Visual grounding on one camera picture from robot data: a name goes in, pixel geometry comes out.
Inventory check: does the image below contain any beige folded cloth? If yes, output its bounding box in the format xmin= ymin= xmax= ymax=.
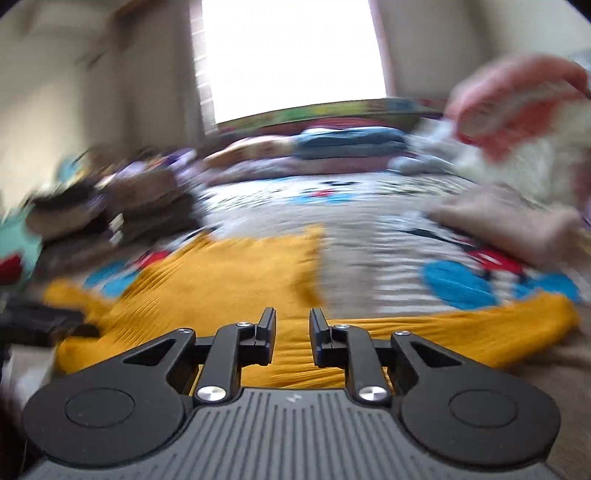
xmin=427 ymin=187 xmax=581 ymax=267

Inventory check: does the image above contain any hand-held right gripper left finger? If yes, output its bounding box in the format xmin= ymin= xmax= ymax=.
xmin=121 ymin=307 xmax=277 ymax=408

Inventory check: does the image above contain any blue plush toy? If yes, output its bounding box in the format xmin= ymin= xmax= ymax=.
xmin=388 ymin=154 xmax=457 ymax=175

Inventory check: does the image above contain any yellow knitted sweater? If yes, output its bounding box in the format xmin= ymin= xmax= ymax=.
xmin=44 ymin=224 xmax=583 ymax=389

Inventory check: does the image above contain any printed cartoon blanket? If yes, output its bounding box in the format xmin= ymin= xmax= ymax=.
xmin=9 ymin=170 xmax=591 ymax=416

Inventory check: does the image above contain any yellow printed pillow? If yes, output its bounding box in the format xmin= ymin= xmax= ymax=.
xmin=203 ymin=136 xmax=297 ymax=169

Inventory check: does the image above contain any curtain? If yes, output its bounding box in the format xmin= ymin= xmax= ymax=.
xmin=188 ymin=0 xmax=219 ymax=136

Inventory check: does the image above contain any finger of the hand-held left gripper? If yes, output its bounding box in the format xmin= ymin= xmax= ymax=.
xmin=0 ymin=298 xmax=100 ymax=347

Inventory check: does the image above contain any stack of folded grey clothes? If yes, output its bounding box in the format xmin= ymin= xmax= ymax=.
xmin=25 ymin=148 xmax=204 ymax=259

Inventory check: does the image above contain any folded blue blanket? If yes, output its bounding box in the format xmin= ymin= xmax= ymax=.
xmin=295 ymin=127 xmax=408 ymax=160

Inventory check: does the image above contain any colourful play board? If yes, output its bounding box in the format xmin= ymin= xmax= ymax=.
xmin=216 ymin=98 xmax=445 ymax=133

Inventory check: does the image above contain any window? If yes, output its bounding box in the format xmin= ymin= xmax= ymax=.
xmin=202 ymin=0 xmax=387 ymax=125

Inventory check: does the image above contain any pink plush cloth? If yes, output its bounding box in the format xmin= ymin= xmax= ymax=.
xmin=444 ymin=53 xmax=591 ymax=163

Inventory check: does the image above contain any white pillow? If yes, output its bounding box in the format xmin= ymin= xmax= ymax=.
xmin=455 ymin=136 xmax=580 ymax=206

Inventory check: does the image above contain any purple quilt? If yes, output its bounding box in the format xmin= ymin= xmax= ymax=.
xmin=203 ymin=154 xmax=403 ymax=186

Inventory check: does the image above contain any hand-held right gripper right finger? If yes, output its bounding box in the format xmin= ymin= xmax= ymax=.
xmin=309 ymin=308 xmax=462 ymax=409

